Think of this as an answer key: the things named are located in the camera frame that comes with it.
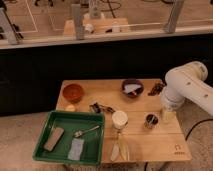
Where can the wooden board in background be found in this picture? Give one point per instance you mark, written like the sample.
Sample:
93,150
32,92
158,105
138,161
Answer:
100,25

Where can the dark grape bunch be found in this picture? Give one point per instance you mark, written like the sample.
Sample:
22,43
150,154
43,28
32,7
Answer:
156,90

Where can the small dark metal can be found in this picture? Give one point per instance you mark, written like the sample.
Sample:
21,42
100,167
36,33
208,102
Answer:
151,121

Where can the orange bowl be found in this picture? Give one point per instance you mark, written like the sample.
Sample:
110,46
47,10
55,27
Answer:
73,93

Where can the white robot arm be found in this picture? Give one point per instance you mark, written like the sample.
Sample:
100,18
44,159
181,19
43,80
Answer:
187,82

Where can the grey folded cloth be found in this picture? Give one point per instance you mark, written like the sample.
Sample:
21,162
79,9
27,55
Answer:
76,149

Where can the dark purple bowl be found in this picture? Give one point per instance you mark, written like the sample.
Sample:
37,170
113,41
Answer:
136,93

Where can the white cup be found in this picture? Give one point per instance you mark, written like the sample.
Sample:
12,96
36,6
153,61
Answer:
119,119

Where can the grey metal post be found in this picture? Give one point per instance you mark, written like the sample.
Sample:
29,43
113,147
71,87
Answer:
78,21

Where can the black binder clip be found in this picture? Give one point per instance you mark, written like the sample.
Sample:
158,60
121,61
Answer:
98,108

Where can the white cloth in bowl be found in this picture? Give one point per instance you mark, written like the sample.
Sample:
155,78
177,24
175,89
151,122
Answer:
131,87

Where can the small yellow round fruit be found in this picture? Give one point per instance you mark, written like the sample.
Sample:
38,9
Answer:
70,108

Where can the brown rectangular block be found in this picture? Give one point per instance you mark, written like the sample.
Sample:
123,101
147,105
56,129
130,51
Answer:
53,138

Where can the metal spoon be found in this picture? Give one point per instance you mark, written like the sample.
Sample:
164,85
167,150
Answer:
79,133

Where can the green plastic tray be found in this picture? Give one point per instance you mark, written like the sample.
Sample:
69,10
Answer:
72,122

